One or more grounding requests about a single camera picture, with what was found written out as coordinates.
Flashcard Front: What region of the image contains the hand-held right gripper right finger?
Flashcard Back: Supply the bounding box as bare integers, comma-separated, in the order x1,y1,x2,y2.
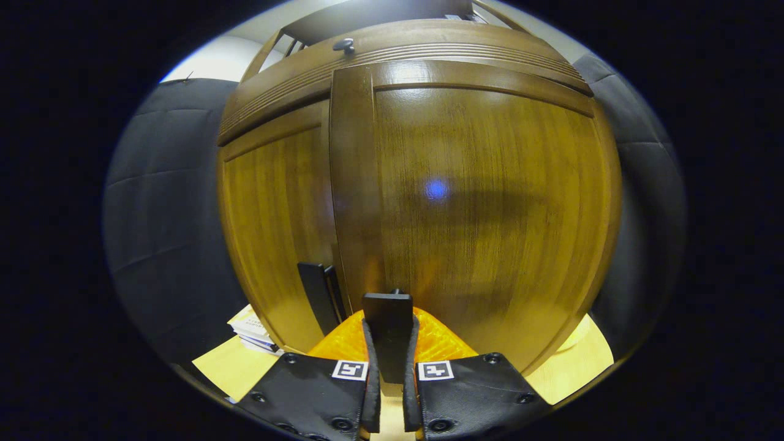
401,306,552,441

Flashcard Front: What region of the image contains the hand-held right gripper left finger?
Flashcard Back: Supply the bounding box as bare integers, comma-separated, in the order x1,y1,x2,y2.
236,309,382,441

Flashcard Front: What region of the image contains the stack of booklets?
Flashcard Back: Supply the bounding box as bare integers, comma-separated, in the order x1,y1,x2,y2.
228,306,285,356

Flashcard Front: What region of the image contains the wooden double-door shoe cabinet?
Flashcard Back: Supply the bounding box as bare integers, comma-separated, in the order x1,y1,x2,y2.
217,0,622,374

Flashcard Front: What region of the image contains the wooden cabinet drawer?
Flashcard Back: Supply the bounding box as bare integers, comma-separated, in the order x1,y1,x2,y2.
217,18,594,148

